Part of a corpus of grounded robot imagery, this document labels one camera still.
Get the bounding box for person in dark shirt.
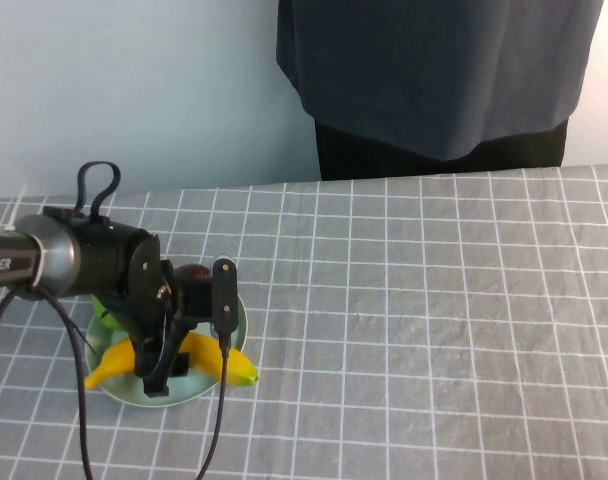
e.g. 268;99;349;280
275;0;605;162

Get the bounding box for black camera cable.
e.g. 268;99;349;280
196;332;230;480

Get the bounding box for black looped cable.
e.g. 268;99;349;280
75;160;123;221

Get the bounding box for grey checked tablecloth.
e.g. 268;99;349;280
0;163;608;480

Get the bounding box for yellow toy banana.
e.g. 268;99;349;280
83;332;260;391

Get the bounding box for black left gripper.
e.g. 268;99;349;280
114;258;196;397

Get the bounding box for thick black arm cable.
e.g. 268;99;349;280
43;292;95;480

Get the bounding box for green apple toy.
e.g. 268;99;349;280
92;293;131;334

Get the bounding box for white zip tie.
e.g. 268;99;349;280
3;183;29;234

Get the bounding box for black trousers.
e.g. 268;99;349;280
314;119;569;181

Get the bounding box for light green round plate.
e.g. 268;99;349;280
84;292;249;409

